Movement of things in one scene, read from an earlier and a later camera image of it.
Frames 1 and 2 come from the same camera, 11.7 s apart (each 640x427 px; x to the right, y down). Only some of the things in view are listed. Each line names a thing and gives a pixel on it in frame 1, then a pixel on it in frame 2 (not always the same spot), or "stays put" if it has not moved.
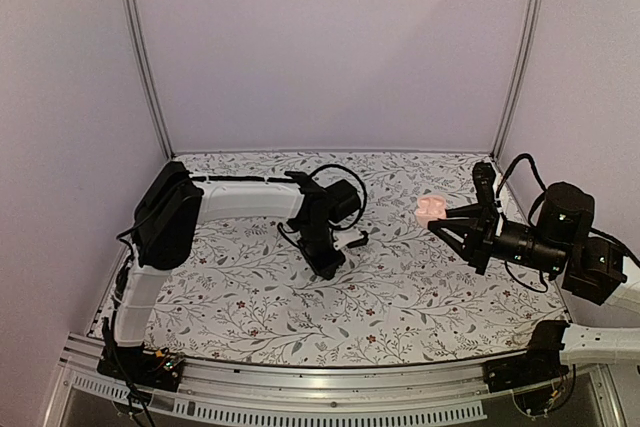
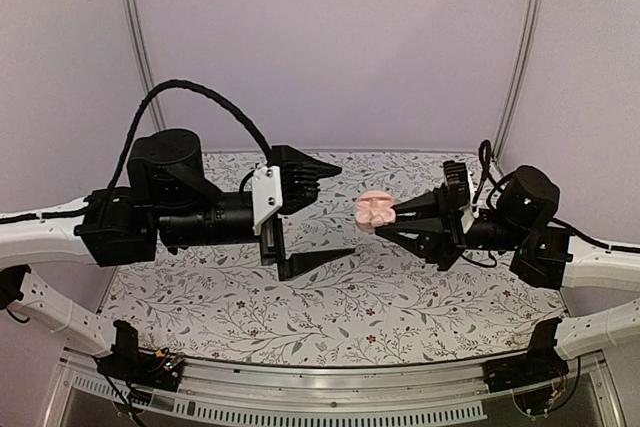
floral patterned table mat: (409, 294) stays put
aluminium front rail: (305, 393) stays put
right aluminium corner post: (525, 53) stays put
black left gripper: (325, 267) to (273, 250)
